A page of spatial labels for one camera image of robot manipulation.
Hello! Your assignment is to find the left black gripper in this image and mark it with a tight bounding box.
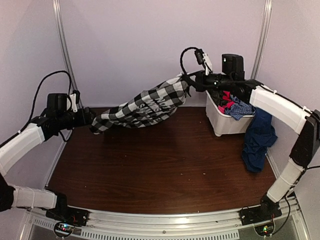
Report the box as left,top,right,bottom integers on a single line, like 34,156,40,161
57,107,96,131

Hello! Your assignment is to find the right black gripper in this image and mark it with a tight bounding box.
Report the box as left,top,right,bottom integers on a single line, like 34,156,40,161
183,70,233,94

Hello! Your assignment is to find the black white plaid shirt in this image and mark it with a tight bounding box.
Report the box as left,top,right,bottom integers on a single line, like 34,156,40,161
90,74,190,135

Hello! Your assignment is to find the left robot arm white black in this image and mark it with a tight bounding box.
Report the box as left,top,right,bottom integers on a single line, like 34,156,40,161
0,90,96,222

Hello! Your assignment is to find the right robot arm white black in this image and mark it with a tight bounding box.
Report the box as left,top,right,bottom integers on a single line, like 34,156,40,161
194,49,320,224

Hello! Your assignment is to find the white plastic laundry bin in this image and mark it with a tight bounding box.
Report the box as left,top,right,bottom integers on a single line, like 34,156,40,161
205,91,254,137

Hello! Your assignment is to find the dark grey garment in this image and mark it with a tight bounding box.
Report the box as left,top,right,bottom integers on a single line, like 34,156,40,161
208,89,226,106

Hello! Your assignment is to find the red pink garment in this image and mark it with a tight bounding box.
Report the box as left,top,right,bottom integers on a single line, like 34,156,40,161
218,91,235,114

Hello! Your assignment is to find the blue patterned garment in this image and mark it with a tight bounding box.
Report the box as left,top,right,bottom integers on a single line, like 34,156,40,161
224,95,255,121

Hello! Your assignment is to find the navy blue garment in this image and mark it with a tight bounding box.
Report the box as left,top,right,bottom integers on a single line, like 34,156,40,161
241,107,278,173

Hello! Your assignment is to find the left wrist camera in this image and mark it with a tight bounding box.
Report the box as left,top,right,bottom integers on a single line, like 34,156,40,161
66,90,80,113

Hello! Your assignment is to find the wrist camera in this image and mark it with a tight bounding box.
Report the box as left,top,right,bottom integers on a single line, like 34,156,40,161
194,48,213,76
66,90,80,113

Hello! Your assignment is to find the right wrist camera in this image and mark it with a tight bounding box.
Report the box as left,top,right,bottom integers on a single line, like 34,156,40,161
194,48,213,76

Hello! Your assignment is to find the left black cable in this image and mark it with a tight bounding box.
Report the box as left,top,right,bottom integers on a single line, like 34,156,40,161
29,70,76,118

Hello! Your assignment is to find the black cable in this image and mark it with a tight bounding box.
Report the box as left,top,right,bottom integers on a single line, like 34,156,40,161
179,46,203,87
29,70,76,118

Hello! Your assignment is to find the right black cable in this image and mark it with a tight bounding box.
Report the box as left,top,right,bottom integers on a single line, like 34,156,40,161
179,46,203,87

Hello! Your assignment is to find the right aluminium corner post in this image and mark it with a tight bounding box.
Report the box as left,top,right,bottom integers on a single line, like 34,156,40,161
250,0,273,79

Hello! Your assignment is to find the aluminium corner post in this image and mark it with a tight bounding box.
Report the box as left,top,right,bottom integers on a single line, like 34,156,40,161
250,0,273,79
51,0,79,91

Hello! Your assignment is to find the left aluminium corner post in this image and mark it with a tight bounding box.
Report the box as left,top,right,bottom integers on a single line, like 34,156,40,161
51,0,79,91

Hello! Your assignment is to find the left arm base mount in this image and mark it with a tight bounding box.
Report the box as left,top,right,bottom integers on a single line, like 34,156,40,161
45,192,90,240

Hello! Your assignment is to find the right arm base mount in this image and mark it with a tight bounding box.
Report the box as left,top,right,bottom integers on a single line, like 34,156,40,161
238,195,282,237

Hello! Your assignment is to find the aluminium front rail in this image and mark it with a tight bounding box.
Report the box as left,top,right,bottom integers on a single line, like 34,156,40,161
24,197,303,240

